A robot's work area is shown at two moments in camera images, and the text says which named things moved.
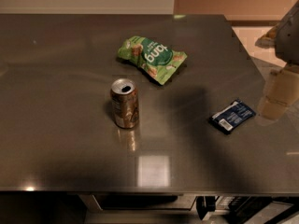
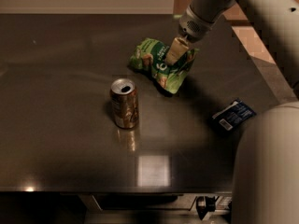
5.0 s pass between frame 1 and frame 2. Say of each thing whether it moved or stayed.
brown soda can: stayed
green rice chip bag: moved
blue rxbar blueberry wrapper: stayed
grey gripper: moved
